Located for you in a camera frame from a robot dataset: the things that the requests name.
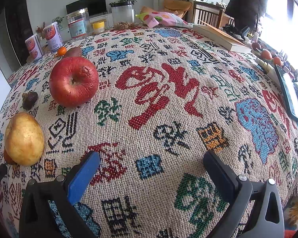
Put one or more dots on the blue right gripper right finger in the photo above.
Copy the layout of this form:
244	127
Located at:
222	176

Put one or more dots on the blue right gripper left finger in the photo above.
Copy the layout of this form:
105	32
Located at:
79	177

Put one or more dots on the dark orange tangerine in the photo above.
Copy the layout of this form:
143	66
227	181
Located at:
8	158

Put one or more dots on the yellow pear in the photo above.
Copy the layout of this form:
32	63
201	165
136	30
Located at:
24	139

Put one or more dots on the rear dark mangosteen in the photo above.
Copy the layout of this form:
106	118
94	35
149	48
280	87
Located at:
29	99

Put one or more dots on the red apple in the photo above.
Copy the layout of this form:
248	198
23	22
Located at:
73	81

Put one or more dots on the patterned woven tablecloth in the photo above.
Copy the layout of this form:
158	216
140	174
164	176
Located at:
166	96

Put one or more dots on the black tablet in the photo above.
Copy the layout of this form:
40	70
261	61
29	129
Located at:
290	97

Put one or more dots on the orange fruit on sill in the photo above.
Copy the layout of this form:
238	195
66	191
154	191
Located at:
266	55
277	61

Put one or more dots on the left pink purple can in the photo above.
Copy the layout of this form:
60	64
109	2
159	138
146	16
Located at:
34	47

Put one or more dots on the pink purple can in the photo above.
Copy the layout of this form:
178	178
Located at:
53	37
34	47

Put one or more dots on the rear sweet potato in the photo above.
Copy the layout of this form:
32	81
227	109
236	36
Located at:
73	52

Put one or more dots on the rear small orange tangerine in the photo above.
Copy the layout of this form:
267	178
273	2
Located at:
61	51

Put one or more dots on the right pink purple can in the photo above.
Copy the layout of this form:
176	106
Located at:
53	37

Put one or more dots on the red flower plant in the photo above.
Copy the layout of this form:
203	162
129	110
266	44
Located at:
39	29

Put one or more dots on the paperback book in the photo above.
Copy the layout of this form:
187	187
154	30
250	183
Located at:
228	42

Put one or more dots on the small yellow lid jar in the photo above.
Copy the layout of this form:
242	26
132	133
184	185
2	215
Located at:
98	27

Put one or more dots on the dark glass cabinet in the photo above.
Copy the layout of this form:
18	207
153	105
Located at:
18	27

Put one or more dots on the clear jar gold lid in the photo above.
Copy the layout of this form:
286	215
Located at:
79	24

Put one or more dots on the left green potted plant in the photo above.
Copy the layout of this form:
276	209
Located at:
59	21

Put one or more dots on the pile of nuts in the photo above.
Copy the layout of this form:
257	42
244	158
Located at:
124	26

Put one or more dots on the wooden chair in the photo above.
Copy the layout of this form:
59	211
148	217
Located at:
208	13

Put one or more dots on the white tv cabinet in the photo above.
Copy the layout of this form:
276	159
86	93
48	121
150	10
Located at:
106	18

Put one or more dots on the pink snack bag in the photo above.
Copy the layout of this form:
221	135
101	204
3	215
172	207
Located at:
166	19

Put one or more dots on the clear jar black lid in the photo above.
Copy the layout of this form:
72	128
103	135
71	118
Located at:
122	12

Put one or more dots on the orange lounge chair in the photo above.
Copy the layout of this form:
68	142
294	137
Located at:
177	7

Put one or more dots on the black television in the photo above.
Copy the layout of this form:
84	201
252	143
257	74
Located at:
94	6

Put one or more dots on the dark hanging coat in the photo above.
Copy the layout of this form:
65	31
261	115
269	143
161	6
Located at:
246	12

